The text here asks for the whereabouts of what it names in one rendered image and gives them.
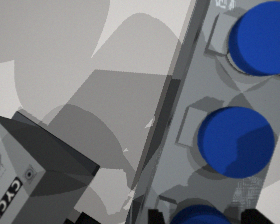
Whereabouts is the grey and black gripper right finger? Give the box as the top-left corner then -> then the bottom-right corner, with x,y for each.
241,209 -> 274,224

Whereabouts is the grey button panel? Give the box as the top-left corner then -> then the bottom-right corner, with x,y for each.
0,111 -> 101,224

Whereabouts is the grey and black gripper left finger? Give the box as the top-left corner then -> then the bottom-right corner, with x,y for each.
148,209 -> 165,224

